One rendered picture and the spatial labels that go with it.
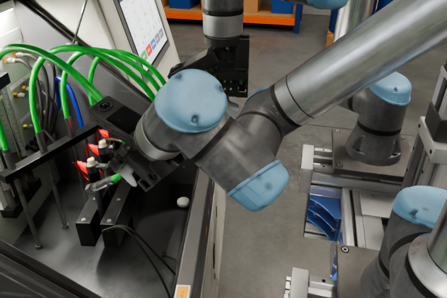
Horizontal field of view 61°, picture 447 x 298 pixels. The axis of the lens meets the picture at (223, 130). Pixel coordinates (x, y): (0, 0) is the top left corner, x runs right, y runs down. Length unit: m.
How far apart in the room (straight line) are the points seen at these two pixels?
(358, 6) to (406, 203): 0.59
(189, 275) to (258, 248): 1.37
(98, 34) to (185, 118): 0.80
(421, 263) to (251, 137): 0.25
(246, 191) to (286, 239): 1.85
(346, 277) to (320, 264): 1.41
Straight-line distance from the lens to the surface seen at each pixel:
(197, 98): 0.42
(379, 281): 0.73
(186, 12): 6.37
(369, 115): 1.07
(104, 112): 0.63
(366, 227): 1.05
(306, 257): 2.23
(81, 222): 1.02
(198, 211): 1.03
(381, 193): 1.18
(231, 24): 0.70
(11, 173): 1.04
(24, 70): 1.23
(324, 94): 0.51
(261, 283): 2.09
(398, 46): 0.49
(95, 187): 0.83
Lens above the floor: 1.64
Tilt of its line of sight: 30 degrees down
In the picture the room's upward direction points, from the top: straight up
